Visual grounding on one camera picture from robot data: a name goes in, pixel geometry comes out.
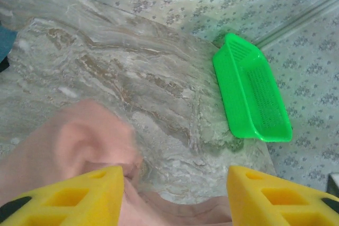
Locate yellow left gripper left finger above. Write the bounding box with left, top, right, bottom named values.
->
left=0, top=165, right=124, bottom=226

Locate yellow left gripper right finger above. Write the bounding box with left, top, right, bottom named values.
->
left=228, top=165, right=339, bottom=226

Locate aluminium corner post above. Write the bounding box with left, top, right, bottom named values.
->
left=253, top=0, right=339, bottom=50

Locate blue t-shirt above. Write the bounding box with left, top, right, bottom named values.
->
left=0, top=21, right=18, bottom=62

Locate pink t-shirt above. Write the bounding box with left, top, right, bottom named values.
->
left=0, top=98, right=234, bottom=226

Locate green plastic basket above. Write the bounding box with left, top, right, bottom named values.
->
left=213, top=33, right=293, bottom=142

